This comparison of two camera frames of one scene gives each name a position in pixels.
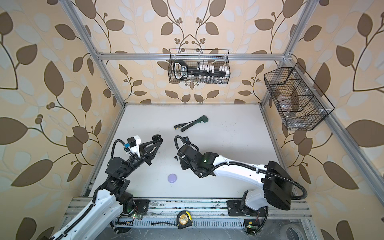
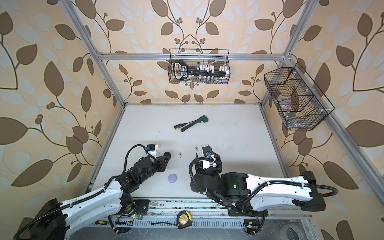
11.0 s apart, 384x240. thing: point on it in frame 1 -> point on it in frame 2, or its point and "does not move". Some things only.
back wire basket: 199,66 does not move
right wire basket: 301,104 does not move
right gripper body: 184,165 -> 219,168
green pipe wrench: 204,118 does not move
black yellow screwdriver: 179,125 does not move
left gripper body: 144,158 -> 160,165
